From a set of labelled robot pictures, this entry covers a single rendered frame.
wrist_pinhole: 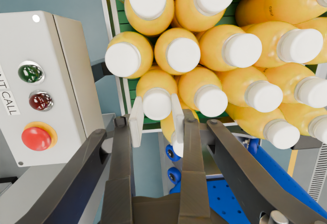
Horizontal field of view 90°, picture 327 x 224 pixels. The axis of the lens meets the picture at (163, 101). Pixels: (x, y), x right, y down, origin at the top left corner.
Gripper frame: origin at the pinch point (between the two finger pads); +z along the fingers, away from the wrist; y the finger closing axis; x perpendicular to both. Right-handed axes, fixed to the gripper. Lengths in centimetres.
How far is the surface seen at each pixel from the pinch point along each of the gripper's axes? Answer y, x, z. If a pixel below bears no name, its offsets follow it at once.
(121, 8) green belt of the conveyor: -6.3, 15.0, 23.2
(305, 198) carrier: 65, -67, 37
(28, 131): -16.5, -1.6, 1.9
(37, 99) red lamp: -14.1, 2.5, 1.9
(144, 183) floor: -23, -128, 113
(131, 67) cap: -2.6, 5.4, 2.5
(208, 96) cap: 6.7, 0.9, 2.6
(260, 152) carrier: 63, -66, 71
